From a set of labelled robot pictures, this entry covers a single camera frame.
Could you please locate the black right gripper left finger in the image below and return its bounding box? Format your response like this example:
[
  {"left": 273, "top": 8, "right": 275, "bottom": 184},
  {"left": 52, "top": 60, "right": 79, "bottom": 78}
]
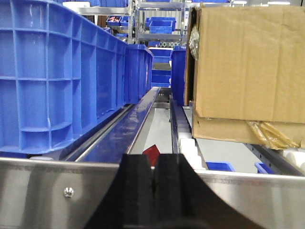
[{"left": 85, "top": 154, "right": 153, "bottom": 229}]

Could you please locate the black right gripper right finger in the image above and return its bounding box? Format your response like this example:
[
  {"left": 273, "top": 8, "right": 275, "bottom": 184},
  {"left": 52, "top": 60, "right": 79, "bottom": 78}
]
[{"left": 152, "top": 154, "right": 261, "bottom": 229}]

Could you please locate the blue bin lower right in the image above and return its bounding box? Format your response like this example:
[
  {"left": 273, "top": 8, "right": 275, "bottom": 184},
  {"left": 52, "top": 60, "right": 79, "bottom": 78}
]
[{"left": 206, "top": 161, "right": 235, "bottom": 172}]

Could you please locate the blue bin on far shelf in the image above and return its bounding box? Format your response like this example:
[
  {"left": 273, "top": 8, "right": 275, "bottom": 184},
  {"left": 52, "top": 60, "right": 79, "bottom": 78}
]
[{"left": 149, "top": 17, "right": 176, "bottom": 34}]

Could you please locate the red snack package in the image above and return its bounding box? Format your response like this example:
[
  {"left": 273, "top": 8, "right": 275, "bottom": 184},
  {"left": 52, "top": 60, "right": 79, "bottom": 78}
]
[{"left": 142, "top": 145, "right": 160, "bottom": 166}]

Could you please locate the white roller track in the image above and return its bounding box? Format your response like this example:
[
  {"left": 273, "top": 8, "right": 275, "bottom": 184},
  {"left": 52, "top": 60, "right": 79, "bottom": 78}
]
[{"left": 170, "top": 98, "right": 208, "bottom": 170}]

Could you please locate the blue glossy shelf beam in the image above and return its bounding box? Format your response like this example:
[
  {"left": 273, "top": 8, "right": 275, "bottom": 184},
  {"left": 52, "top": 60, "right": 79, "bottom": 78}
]
[{"left": 63, "top": 87, "right": 160, "bottom": 164}]

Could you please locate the blue crate beside cardboard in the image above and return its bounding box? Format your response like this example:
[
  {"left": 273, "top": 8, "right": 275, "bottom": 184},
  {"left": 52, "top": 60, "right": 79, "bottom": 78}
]
[{"left": 171, "top": 46, "right": 186, "bottom": 106}]

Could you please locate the large blue plastic crate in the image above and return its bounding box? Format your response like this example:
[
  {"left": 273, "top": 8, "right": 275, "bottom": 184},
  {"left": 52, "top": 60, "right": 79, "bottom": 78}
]
[{"left": 0, "top": 0, "right": 127, "bottom": 154}]

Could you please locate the large brown cardboard box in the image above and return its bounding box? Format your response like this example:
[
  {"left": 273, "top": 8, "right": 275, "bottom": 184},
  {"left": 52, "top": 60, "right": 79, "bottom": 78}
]
[{"left": 184, "top": 4, "right": 305, "bottom": 149}]

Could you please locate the stainless steel rail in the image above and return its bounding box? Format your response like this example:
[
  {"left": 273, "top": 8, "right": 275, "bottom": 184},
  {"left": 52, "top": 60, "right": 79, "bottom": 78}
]
[{"left": 0, "top": 157, "right": 305, "bottom": 229}]

